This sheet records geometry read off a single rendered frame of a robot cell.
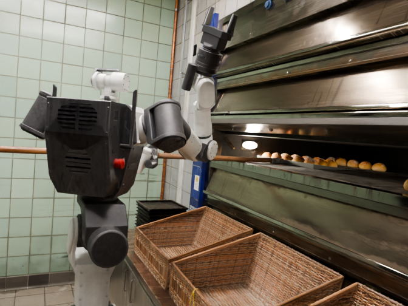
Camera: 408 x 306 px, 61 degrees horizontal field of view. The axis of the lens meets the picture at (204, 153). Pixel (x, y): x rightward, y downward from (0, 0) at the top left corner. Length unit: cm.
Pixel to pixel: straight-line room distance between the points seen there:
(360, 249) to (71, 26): 257
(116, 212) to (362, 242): 86
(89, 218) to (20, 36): 213
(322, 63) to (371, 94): 31
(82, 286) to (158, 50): 231
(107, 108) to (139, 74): 210
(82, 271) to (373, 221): 102
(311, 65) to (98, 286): 124
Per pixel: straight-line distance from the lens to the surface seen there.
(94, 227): 110
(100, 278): 132
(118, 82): 120
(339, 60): 152
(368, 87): 140
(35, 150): 172
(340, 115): 126
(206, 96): 125
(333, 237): 146
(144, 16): 321
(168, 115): 110
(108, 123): 101
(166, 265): 170
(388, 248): 133
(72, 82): 299
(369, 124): 118
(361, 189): 137
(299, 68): 169
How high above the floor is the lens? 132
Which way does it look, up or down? 3 degrees down
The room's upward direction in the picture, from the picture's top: 5 degrees clockwise
